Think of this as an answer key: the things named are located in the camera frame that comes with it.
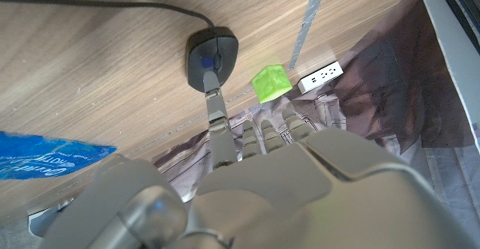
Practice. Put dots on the green block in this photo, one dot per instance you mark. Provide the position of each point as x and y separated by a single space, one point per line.
272 84

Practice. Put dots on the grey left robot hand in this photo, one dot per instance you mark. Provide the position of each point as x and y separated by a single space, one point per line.
300 196

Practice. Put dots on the black computer mouse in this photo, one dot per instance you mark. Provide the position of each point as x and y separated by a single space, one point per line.
225 46

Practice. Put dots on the white partition panel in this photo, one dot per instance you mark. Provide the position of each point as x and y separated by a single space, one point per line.
446 46

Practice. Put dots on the white power strip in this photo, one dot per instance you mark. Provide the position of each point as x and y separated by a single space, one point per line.
320 77

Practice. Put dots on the blue gel pack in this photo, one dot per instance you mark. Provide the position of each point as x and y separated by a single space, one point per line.
45 159

